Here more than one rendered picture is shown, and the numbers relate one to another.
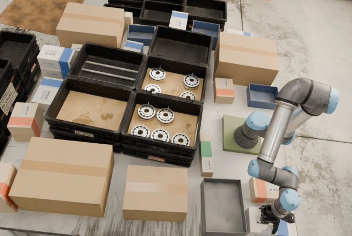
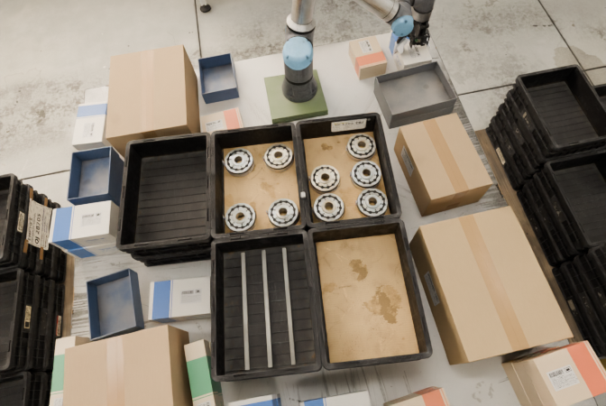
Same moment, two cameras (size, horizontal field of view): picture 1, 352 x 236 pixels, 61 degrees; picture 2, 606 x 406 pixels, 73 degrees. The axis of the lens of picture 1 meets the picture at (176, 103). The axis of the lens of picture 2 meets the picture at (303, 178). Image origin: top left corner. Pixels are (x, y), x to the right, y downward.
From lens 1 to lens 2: 1.26 m
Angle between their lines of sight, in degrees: 45
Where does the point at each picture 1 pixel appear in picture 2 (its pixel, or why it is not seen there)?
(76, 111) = (370, 326)
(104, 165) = (456, 223)
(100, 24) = (136, 378)
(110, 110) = (344, 269)
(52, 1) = not seen: outside the picture
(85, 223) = not seen: hidden behind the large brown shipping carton
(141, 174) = (436, 177)
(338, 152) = (217, 44)
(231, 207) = (409, 85)
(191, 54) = (168, 179)
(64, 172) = (497, 273)
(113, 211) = not seen: hidden behind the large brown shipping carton
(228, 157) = (335, 106)
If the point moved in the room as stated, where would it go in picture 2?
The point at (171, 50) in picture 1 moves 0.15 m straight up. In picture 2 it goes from (166, 217) to (150, 200)
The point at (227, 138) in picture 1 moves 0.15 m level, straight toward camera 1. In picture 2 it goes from (311, 108) to (346, 113)
